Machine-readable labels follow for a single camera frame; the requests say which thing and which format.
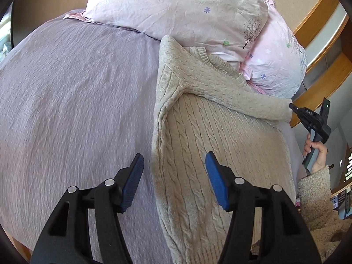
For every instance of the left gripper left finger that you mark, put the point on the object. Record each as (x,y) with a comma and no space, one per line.
(65,237)

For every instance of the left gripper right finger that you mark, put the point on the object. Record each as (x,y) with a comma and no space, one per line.
(265,225)

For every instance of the beige cable-knit sweater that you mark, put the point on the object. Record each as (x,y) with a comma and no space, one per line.
(203,105)

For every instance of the right forearm cream sleeve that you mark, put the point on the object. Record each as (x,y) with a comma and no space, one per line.
(326,228)

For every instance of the pink floral pillow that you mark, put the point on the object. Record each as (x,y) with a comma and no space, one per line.
(276,64)

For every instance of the wooden headboard shelf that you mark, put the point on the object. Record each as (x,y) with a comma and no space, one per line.
(326,35)

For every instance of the lavender bed sheet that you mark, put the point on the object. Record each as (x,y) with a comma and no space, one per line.
(77,104)

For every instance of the pink tree-print pillow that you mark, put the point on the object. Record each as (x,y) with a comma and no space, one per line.
(226,28)

